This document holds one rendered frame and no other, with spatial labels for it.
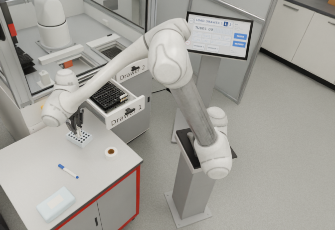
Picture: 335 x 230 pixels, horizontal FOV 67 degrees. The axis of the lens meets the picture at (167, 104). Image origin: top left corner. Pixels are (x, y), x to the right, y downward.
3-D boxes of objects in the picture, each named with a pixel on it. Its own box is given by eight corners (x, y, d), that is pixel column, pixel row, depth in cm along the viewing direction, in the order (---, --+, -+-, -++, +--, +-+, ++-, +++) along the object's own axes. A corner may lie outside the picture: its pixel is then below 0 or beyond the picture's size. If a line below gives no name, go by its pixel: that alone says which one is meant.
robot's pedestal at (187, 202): (212, 216, 201) (238, 158, 150) (177, 229, 191) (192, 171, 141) (196, 184, 221) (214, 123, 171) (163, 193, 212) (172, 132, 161)
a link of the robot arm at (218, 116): (218, 128, 158) (228, 102, 143) (223, 152, 144) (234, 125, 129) (192, 126, 156) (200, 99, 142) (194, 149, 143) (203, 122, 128)
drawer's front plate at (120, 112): (144, 109, 167) (144, 96, 160) (107, 130, 150) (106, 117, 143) (142, 107, 168) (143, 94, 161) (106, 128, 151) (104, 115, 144)
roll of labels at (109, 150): (117, 150, 147) (117, 146, 145) (117, 160, 142) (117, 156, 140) (105, 151, 146) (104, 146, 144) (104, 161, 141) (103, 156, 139)
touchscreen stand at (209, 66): (216, 150, 251) (246, 62, 183) (171, 143, 253) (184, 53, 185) (216, 115, 288) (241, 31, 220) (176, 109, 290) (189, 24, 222)
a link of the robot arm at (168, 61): (231, 145, 140) (239, 181, 123) (203, 152, 144) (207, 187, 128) (180, 20, 93) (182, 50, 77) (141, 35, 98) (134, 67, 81)
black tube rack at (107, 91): (128, 103, 167) (127, 95, 163) (105, 115, 157) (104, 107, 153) (107, 86, 178) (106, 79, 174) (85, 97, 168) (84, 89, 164)
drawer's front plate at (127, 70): (147, 70, 201) (147, 57, 193) (117, 84, 184) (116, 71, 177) (145, 69, 201) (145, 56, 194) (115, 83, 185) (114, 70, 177)
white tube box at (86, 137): (92, 138, 152) (91, 134, 150) (82, 148, 146) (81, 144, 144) (77, 130, 156) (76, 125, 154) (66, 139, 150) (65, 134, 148)
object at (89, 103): (140, 107, 166) (140, 99, 162) (108, 125, 151) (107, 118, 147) (104, 78, 185) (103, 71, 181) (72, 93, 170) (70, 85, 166)
